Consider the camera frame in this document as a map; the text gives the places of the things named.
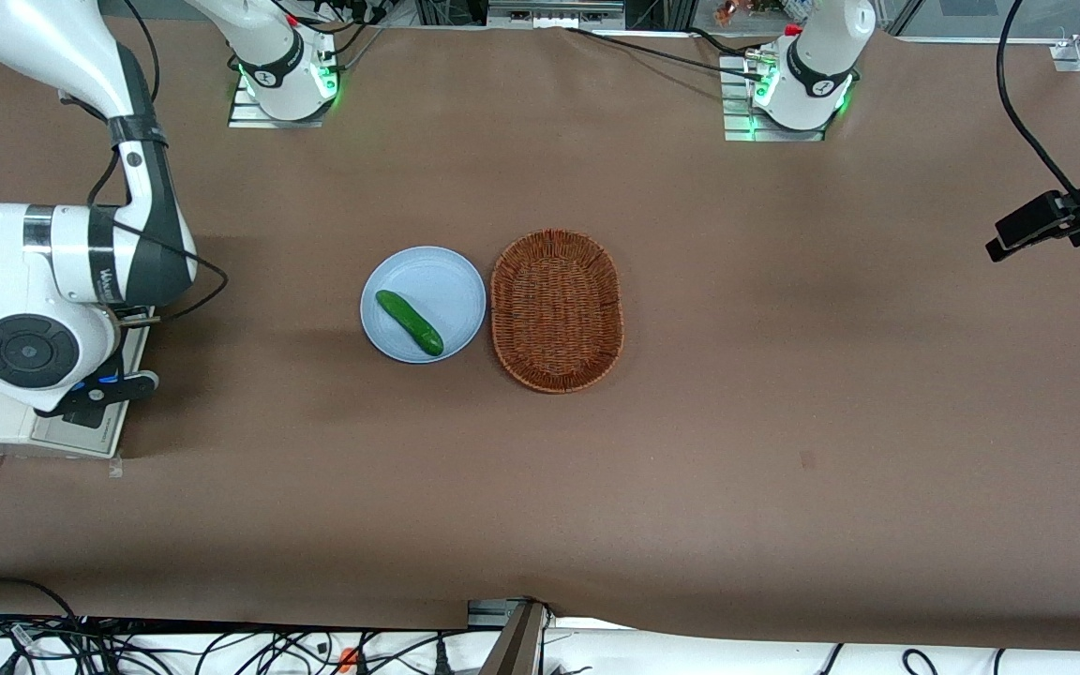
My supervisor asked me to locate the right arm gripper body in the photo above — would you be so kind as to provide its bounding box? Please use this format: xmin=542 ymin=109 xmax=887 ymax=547
xmin=34 ymin=373 xmax=133 ymax=429

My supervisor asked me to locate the green cucumber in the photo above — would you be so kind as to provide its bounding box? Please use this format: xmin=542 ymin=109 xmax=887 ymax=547
xmin=375 ymin=290 xmax=445 ymax=357

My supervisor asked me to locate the light blue round plate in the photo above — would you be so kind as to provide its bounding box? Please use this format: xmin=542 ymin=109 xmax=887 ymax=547
xmin=360 ymin=246 xmax=488 ymax=365

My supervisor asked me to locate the brown wicker oval basket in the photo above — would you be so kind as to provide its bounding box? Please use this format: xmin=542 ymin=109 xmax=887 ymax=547
xmin=490 ymin=228 xmax=625 ymax=395

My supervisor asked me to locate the silver device box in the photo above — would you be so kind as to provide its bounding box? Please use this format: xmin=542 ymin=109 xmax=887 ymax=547
xmin=487 ymin=0 xmax=627 ymax=28

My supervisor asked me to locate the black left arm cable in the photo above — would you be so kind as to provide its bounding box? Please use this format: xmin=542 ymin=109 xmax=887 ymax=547
xmin=997 ymin=0 xmax=1080 ymax=218

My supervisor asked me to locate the black looped floor cable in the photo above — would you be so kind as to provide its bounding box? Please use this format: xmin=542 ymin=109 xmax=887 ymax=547
xmin=0 ymin=576 xmax=83 ymax=627

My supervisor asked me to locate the aluminium arm base plate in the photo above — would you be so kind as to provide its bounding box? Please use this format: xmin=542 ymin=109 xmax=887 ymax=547
xmin=721 ymin=54 xmax=828 ymax=143
xmin=228 ymin=70 xmax=337 ymax=129

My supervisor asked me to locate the black cable on table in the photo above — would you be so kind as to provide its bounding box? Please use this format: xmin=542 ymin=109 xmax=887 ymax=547
xmin=562 ymin=26 xmax=768 ymax=82

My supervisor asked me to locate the metal support post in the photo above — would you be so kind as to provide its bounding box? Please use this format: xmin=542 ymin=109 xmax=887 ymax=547
xmin=467 ymin=597 xmax=552 ymax=675

